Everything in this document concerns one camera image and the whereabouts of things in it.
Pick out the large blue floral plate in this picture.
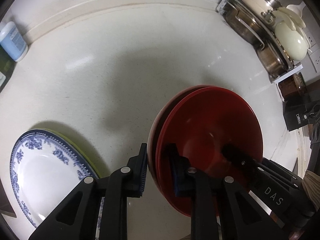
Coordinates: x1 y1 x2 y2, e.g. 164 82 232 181
8 127 105 239

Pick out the red bowl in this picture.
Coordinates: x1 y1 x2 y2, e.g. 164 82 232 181
155 86 263 216

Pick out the pink bowl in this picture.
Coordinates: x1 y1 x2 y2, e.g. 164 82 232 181
147 85 212 191

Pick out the right human hand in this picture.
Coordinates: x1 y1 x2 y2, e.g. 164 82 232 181
302 170 320 211

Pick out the glass jar brown sauce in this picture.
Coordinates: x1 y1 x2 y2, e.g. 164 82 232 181
278 73 308 101

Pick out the lower stainless steel pot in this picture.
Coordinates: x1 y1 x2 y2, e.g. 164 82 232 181
256 42 288 80

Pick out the stainless steel pot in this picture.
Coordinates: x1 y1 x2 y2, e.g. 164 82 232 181
256 42 288 80
225 2 265 49

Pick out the metal corner pot rack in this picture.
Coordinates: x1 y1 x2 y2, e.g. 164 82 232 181
216 0 303 83

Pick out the cream round ceramic pot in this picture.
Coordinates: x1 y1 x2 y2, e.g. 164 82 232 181
272 7 311 61

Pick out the upper stainless steel pot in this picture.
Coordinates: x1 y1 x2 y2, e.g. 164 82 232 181
225 2 265 49

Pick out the white plastic rice ladle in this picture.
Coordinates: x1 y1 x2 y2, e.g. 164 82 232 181
286 1 306 18

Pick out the green dish soap bottle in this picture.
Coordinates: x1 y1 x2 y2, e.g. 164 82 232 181
0 47 16 92

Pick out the white blue pump bottle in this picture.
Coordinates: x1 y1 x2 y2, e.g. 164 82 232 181
1 21 28 62

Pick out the white wall socket panel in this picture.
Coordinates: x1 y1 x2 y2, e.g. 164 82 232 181
306 30 319 73

